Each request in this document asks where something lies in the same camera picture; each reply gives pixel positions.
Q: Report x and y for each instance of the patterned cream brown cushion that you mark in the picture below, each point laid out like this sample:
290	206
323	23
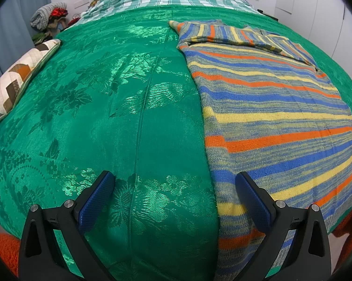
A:
15	76

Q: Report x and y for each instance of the red cloth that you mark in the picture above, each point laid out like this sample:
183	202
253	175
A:
59	12

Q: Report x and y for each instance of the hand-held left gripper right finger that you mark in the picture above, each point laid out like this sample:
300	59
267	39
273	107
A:
253	202

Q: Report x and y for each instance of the striped knitted sweater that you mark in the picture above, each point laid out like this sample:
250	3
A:
266	108

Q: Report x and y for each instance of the pile of clutter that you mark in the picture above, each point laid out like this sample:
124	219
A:
54	27

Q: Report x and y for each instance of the blue grey curtain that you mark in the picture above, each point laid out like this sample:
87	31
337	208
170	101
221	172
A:
12	29

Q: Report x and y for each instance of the green floral bedspread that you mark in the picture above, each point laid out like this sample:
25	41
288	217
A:
105	108

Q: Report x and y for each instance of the grey knitted cloth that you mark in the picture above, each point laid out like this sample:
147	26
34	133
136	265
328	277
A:
44	13

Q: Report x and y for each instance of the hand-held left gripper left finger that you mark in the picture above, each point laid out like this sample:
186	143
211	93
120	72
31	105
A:
95	203

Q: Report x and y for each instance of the white wardrobe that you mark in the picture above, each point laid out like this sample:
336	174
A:
325	11

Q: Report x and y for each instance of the dark nightstand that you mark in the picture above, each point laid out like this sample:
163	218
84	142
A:
262	11

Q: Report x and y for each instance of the white wall plate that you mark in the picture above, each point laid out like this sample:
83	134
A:
82	3

